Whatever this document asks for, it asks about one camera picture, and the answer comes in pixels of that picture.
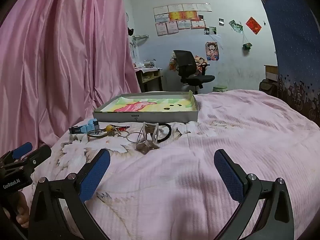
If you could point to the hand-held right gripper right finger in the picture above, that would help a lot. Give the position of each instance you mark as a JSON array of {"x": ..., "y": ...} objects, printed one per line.
[{"x": 227, "y": 175}]

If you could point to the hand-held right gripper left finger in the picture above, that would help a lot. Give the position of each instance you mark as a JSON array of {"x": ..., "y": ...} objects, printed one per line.
[{"x": 96, "y": 172}]

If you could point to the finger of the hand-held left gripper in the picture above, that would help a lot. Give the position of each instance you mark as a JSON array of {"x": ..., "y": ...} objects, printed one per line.
[
  {"x": 40, "y": 155},
  {"x": 22, "y": 148}
]

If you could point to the light blue wrist watch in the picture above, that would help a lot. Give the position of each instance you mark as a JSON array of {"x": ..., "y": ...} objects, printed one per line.
[{"x": 86, "y": 128}]

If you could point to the clear hair claw clip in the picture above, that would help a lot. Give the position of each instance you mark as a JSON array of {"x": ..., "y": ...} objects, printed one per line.
[{"x": 146, "y": 145}]

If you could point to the grey cardboard box tray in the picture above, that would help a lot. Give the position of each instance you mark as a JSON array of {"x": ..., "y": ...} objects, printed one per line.
[{"x": 150, "y": 117}]

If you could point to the person's left hand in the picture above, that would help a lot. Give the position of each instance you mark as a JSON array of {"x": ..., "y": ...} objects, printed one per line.
[{"x": 23, "y": 210}]

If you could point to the colourful crayon drawing paper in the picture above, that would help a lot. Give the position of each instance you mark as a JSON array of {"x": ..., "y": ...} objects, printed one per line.
[{"x": 150, "y": 105}]

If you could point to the green plastic stool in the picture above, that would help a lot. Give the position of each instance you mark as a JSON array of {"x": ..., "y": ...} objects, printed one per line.
[{"x": 220, "y": 88}]

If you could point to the pink curtain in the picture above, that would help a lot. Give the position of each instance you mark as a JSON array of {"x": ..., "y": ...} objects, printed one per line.
[{"x": 62, "y": 62}]

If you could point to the dark olive bag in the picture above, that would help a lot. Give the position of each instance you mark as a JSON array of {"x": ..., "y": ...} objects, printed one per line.
[{"x": 267, "y": 87}]

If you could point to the dark wooden desk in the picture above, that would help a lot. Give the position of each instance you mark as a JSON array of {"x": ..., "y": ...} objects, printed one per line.
[{"x": 150, "y": 78}]

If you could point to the wooden cabinet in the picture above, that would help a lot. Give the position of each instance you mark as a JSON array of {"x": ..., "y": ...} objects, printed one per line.
[{"x": 271, "y": 72}]

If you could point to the black office chair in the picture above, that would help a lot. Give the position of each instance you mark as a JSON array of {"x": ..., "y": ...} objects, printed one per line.
[{"x": 187, "y": 65}]

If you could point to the clutter of desk papers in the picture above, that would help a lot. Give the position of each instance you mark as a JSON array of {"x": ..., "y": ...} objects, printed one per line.
[{"x": 146, "y": 64}]

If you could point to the red patterned bag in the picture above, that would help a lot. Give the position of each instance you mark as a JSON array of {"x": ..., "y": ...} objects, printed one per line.
[{"x": 173, "y": 63}]

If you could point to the green hanging pouch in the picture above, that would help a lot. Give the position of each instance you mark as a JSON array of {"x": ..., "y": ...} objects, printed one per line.
[{"x": 247, "y": 46}]

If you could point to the blue starry hanging cloth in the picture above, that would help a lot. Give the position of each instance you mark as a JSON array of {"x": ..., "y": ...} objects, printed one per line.
[{"x": 292, "y": 42}]

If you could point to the cartoon wall poster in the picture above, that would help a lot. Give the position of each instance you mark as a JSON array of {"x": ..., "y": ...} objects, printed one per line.
[{"x": 212, "y": 51}]

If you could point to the black wall ornament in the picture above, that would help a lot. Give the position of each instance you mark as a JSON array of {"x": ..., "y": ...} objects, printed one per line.
[{"x": 130, "y": 31}]

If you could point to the pair of wall photos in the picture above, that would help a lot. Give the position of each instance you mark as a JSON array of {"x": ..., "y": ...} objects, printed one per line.
[{"x": 209, "y": 30}]

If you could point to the green wall photos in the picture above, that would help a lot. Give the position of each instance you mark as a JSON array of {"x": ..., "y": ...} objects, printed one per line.
[{"x": 236, "y": 26}]

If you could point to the red paper wall decoration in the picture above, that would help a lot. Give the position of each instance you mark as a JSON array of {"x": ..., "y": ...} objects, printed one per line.
[{"x": 253, "y": 25}]

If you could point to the small dark wall photo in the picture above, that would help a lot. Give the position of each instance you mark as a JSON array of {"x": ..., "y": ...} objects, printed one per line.
[{"x": 221, "y": 22}]

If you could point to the group of wall certificates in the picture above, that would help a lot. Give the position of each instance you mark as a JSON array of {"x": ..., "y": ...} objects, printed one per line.
[{"x": 175, "y": 17}]

